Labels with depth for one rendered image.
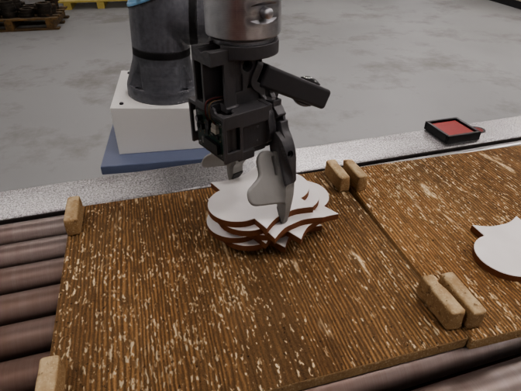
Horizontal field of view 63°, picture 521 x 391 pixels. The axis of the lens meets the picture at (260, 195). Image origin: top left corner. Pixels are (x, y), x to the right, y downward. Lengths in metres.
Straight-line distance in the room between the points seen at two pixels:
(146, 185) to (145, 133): 0.21
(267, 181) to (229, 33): 0.16
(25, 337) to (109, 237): 0.15
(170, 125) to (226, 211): 0.42
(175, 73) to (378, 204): 0.48
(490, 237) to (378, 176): 0.20
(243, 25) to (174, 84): 0.50
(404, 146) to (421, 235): 0.30
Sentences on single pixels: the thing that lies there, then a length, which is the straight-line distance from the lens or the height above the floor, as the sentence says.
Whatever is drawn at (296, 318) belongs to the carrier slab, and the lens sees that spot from 0.48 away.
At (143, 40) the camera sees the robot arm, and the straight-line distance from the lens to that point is 0.89.
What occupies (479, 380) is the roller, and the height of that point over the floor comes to 0.92.
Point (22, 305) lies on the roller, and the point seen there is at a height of 0.92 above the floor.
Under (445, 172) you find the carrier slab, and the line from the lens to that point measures 0.77.
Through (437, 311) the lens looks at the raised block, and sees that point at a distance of 0.50.
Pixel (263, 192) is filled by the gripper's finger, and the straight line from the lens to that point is 0.48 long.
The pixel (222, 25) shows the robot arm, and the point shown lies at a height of 1.21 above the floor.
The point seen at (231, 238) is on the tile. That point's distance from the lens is 0.53.
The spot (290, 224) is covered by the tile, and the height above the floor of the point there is 0.98.
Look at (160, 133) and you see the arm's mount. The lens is 0.92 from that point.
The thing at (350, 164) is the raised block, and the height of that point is 0.96.
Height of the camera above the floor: 1.30
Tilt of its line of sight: 34 degrees down
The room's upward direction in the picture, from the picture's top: straight up
